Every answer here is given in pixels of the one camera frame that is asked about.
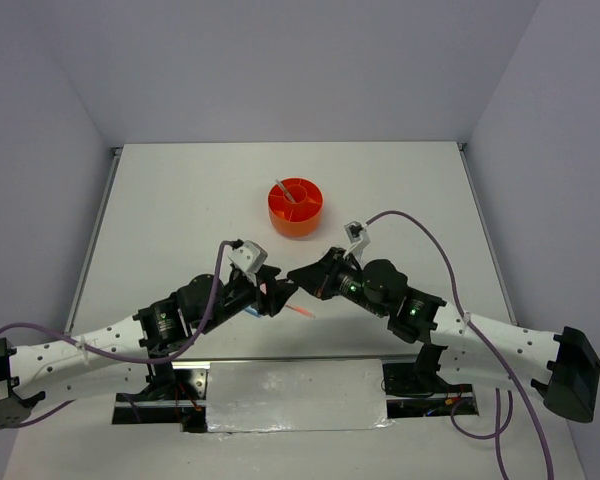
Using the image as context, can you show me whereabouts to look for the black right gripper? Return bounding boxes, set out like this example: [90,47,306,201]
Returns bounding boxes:
[287,246,388,317]

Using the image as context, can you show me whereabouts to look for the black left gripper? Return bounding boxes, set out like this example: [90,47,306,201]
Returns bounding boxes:
[197,263,299,334]

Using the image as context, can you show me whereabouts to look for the thin orange pen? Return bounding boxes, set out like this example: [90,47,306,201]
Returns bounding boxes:
[285,304,316,318]

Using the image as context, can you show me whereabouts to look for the clear white pen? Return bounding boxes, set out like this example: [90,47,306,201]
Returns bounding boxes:
[275,179,296,204]

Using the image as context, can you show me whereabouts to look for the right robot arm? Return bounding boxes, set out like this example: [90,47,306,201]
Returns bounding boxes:
[288,247,600,423]

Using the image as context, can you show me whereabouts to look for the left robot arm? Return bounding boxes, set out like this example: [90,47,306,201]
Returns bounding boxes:
[0,266,297,430]

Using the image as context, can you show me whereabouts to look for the blue capsule eraser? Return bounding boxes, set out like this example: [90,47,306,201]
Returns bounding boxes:
[244,309,261,318]

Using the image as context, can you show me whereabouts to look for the orange round compartment organizer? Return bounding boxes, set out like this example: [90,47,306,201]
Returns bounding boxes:
[267,177,324,238]

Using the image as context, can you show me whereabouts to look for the silver foil covered panel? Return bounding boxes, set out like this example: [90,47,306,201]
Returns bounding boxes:
[206,359,390,433]

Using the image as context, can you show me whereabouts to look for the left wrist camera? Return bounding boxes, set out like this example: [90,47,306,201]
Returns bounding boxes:
[228,240,268,275]

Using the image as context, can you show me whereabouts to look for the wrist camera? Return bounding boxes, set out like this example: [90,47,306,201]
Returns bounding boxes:
[228,240,268,275]
[344,221,370,258]

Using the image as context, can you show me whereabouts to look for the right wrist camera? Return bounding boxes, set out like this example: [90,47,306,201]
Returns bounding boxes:
[344,221,370,258]

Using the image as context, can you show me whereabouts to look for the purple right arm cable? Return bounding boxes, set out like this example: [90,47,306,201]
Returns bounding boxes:
[362,209,556,480]

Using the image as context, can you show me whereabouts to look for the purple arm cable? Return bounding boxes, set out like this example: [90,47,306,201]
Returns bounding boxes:
[362,209,556,480]
[0,239,244,429]

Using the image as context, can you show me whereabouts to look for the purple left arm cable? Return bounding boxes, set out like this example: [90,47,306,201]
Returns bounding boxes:
[0,239,244,429]

